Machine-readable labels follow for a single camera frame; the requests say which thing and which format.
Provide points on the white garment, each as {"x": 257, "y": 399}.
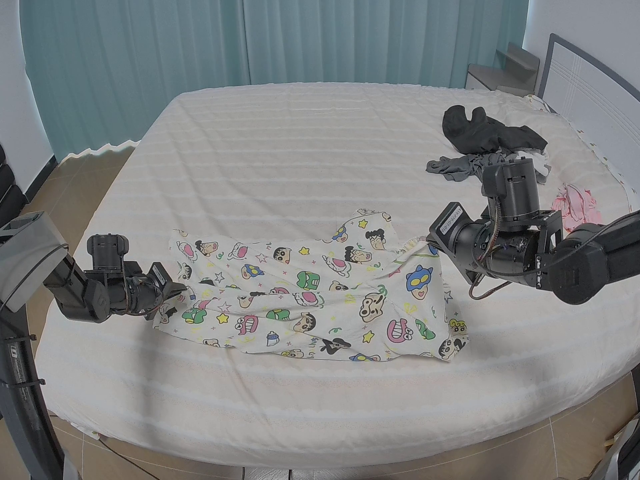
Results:
{"x": 542, "y": 160}

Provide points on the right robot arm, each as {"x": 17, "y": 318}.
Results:
{"x": 590, "y": 263}

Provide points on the bed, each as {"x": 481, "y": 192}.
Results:
{"x": 300, "y": 168}

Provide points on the dark grey garment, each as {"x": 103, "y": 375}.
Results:
{"x": 455, "y": 165}

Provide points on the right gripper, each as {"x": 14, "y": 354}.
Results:
{"x": 460, "y": 238}

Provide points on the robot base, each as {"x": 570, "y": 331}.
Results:
{"x": 625, "y": 463}

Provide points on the grey bedside table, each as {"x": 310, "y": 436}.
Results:
{"x": 500, "y": 75}

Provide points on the black garment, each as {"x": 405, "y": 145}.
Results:
{"x": 475, "y": 130}

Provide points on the pink garment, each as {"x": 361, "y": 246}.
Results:
{"x": 582, "y": 203}

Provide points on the blue-green curtain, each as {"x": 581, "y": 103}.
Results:
{"x": 375, "y": 23}
{"x": 135, "y": 58}

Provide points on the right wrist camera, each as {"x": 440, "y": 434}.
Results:
{"x": 492, "y": 180}

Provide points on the white printed pyjama top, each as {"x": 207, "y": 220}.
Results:
{"x": 310, "y": 293}

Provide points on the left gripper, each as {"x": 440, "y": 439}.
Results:
{"x": 147, "y": 295}

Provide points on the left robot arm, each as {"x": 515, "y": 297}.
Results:
{"x": 25, "y": 263}

